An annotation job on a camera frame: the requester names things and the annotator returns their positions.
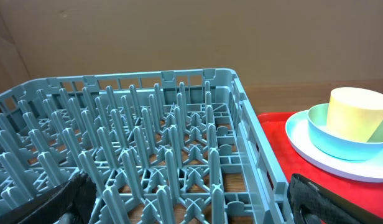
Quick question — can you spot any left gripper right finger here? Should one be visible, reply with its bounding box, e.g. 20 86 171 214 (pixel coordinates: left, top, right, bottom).
287 174 383 224

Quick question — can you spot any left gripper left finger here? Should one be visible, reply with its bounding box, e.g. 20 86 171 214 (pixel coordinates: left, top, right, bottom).
0 174 97 224

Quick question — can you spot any grey dishwasher rack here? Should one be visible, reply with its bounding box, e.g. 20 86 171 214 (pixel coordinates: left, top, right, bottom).
0 68 293 223

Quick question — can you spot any green shallow bowl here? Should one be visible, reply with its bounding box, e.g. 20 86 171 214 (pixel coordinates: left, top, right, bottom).
308 103 383 161

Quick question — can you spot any red plastic tray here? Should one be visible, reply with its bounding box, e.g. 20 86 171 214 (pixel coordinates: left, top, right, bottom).
257 112 383 218

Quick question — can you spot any light blue plate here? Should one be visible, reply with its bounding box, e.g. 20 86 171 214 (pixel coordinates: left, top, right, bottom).
285 110 383 183

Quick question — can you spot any yellow plastic cup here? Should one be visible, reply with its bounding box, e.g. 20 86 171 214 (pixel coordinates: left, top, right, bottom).
326 87 383 142

